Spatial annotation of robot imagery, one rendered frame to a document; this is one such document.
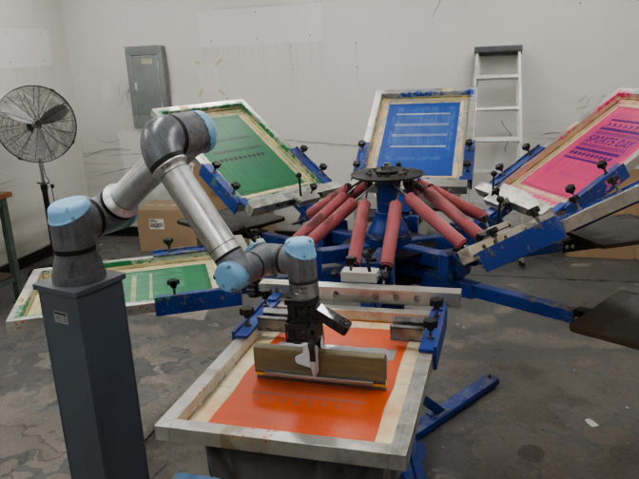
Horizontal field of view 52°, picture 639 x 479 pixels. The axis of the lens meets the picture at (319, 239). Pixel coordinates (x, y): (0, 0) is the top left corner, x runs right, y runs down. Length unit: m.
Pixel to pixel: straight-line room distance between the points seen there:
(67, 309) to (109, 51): 5.22
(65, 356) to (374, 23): 4.55
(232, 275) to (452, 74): 4.57
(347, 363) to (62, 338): 0.84
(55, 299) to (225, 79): 4.67
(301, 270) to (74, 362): 0.77
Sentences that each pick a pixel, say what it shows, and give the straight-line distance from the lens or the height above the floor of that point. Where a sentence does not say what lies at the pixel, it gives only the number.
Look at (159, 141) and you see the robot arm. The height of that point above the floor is 1.61.
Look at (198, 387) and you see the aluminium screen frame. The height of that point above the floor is 0.99.
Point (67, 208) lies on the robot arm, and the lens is 1.94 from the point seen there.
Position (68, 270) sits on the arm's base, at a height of 1.25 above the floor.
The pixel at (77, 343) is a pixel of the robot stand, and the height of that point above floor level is 1.04.
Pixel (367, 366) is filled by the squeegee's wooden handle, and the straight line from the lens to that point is 1.71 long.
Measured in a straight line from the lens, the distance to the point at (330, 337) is 2.05.
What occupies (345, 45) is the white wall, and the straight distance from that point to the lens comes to 6.08.
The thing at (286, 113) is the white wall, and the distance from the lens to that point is 6.26.
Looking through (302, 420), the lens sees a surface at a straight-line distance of 1.64.
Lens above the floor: 1.80
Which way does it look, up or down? 16 degrees down
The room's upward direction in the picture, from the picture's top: 3 degrees counter-clockwise
